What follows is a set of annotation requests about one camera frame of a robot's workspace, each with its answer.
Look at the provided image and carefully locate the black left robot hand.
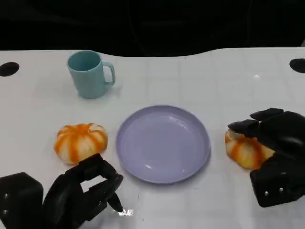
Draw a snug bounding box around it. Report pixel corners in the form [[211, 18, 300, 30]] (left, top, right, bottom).
[[42, 153, 124, 229]]

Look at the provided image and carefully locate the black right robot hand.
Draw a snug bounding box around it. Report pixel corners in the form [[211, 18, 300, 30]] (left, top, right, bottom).
[[227, 107, 305, 155]]

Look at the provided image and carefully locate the orange and white bread roll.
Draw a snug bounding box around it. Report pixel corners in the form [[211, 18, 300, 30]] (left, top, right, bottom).
[[53, 123, 109, 166], [224, 130, 276, 170]]

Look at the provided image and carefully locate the black table grommet hole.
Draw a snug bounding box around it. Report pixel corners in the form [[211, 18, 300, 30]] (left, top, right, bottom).
[[0, 62, 20, 77], [289, 58, 305, 73]]

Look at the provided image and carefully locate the lilac plate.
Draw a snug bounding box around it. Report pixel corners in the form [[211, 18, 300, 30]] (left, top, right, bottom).
[[116, 105, 212, 185]]

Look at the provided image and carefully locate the pale green mug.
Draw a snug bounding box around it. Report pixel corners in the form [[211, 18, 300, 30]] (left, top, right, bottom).
[[66, 50, 117, 100]]

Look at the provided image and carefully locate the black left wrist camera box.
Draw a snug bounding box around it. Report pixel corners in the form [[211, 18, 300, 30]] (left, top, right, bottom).
[[0, 172, 44, 229]]

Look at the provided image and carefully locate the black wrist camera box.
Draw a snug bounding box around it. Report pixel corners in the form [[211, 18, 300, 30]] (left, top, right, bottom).
[[0, 172, 44, 229], [249, 152, 305, 208]]

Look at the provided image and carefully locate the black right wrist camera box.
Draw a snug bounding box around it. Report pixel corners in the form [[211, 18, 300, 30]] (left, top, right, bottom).
[[249, 152, 305, 208]]

